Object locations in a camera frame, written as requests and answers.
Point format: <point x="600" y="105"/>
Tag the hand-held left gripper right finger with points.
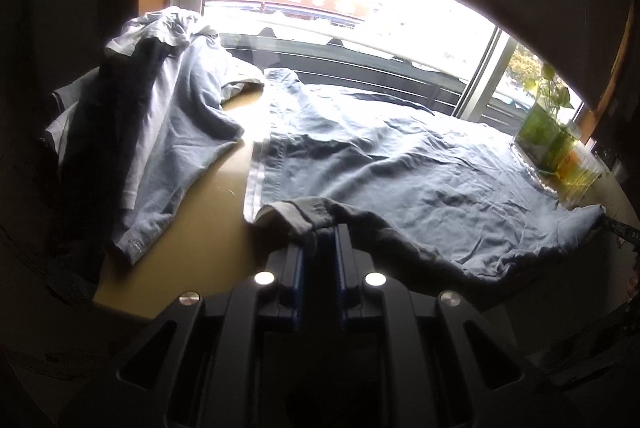
<point x="343" y="260"/>

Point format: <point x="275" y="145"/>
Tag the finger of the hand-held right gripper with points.
<point x="622" y="230"/>

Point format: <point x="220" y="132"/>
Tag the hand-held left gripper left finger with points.
<point x="299" y="269"/>

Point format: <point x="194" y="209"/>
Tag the blue t-shirt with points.
<point x="400" y="168"/>

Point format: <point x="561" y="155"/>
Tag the yellow glass container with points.
<point x="580" y="173"/>

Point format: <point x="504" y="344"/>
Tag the glass plant tank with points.
<point x="540" y="133"/>

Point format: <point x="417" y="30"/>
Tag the green leafy plant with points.
<point x="547" y="78"/>

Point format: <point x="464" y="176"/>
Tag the grey-blue garment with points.
<point x="190" y="118"/>

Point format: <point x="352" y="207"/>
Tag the balcony railing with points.
<point x="350" y="68"/>

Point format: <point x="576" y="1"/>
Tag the grey window mullion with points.
<point x="482" y="73"/>

